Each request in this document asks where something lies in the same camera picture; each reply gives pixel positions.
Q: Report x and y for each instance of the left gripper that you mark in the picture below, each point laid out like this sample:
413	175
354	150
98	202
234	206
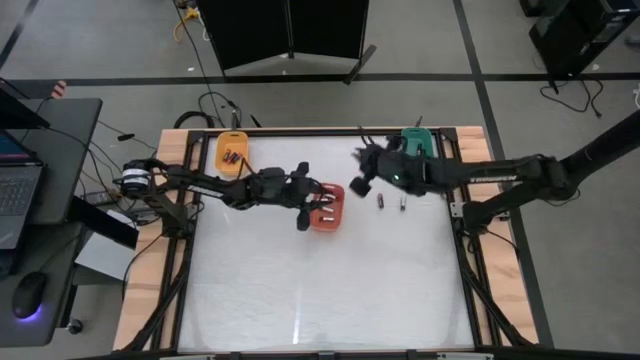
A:
280	189

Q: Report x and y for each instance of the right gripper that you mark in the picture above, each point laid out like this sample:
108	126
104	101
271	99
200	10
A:
395	170

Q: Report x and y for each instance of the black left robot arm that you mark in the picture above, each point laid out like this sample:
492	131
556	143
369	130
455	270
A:
210	189

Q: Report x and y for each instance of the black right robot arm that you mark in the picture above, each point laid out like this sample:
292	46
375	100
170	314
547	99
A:
490	175

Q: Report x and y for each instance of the red-orange plastic bin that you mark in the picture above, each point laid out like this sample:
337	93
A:
336	225

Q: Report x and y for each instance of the teal plastic bin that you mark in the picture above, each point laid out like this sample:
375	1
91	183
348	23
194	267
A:
417	135

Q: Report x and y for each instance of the yellow plastic bin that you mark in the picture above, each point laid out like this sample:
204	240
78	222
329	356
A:
232	142

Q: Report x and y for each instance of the black folding partition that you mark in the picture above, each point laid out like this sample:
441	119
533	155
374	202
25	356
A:
250	30

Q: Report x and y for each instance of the small black connector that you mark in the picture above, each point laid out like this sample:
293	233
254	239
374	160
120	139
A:
126	136

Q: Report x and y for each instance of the black stand pole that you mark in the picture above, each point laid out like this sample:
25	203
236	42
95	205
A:
610	142

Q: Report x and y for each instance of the black flat panel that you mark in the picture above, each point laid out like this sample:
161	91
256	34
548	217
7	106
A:
105	227

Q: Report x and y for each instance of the grey power strip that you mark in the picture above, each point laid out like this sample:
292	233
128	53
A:
100	198

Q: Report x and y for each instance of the grey flat box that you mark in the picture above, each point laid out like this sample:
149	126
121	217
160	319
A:
105	257

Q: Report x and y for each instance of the black equipment cabinet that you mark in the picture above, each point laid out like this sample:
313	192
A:
575	30

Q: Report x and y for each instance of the black desk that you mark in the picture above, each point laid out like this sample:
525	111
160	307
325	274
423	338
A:
70	150

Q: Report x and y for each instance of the black round knob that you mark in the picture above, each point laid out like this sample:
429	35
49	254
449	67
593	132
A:
75	326

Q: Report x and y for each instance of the red white striped object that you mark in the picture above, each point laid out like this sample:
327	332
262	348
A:
59	89

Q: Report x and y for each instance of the grey laptop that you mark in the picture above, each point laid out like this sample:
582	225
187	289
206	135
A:
20	200

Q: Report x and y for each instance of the black computer mouse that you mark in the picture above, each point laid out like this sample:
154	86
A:
30	295

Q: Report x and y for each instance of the black monitor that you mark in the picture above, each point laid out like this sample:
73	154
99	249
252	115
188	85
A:
15	115

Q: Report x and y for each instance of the black aluminium table frame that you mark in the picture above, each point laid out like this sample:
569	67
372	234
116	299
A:
320	132

